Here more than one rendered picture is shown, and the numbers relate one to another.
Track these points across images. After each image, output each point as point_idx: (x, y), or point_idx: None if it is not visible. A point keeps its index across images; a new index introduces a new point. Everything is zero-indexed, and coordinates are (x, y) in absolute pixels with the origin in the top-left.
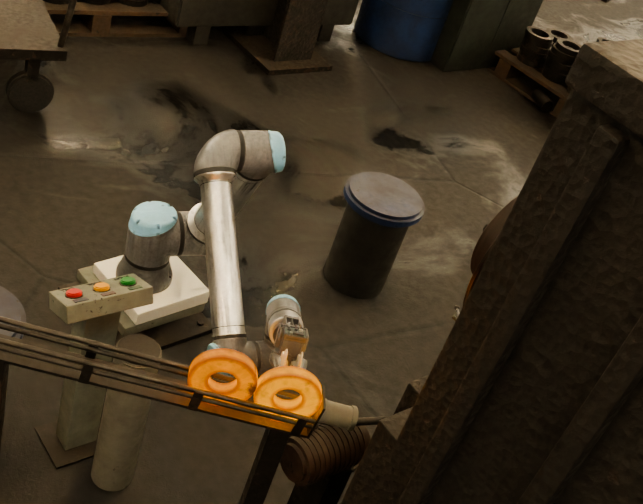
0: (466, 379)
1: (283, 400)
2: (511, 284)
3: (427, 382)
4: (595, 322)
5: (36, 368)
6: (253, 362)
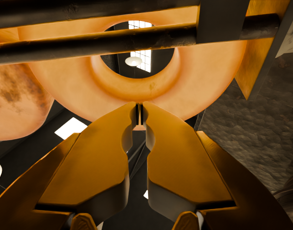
0: (197, 115)
1: (130, 19)
2: None
3: (203, 114)
4: None
5: None
6: (43, 123)
